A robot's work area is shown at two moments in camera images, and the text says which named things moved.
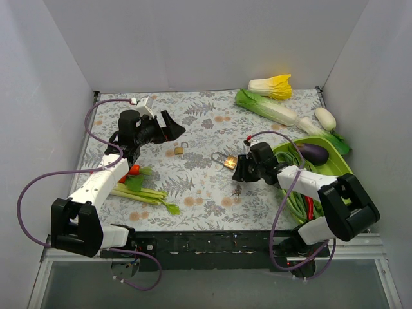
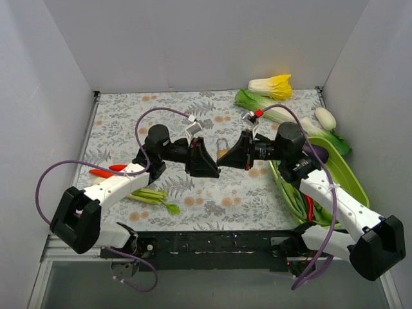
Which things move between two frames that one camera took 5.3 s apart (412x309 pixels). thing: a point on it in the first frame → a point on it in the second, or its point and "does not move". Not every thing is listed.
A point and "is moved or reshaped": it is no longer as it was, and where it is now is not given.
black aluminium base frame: (207, 250) does not move
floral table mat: (196, 168) does not move
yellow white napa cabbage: (277, 87) does not move
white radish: (326, 118) does not move
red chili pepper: (309, 206) does not move
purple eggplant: (315, 154) does not move
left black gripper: (162, 127) → (193, 156)
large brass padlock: (230, 162) is moved or reshaped
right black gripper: (244, 168) → (249, 150)
